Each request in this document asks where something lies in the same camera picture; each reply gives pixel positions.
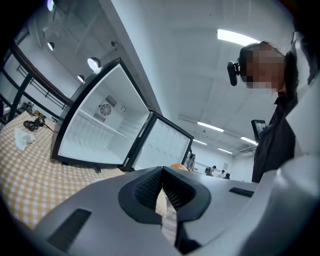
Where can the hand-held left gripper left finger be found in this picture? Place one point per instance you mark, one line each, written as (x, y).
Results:
(105, 225)

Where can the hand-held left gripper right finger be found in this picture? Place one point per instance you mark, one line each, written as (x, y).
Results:
(215, 212)

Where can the orange round food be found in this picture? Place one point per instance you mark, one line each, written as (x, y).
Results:
(178, 166)

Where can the black mini fridge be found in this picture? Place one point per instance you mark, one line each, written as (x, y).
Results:
(100, 130)

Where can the long ceiling light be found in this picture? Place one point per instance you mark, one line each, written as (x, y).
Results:
(210, 126)
(200, 142)
(236, 37)
(225, 151)
(248, 140)

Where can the ceiling air vent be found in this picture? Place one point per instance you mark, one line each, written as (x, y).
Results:
(246, 151)

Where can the yellow white checkered tablecloth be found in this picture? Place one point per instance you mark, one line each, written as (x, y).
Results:
(37, 175)

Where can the person's black shirt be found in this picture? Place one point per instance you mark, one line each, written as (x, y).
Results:
(275, 145)

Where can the black monitor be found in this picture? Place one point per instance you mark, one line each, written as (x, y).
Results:
(257, 127)

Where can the crumpled white cloth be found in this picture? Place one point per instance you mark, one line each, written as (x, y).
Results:
(22, 140)

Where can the round ceiling lamp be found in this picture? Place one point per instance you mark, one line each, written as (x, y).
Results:
(80, 78)
(50, 46)
(93, 63)
(50, 5)

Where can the person's head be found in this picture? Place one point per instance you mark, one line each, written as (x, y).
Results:
(265, 67)

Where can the black railing with wooden handrail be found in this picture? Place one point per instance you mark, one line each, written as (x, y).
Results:
(30, 75)

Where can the black head-worn camera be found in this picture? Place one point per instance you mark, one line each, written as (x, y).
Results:
(233, 73)

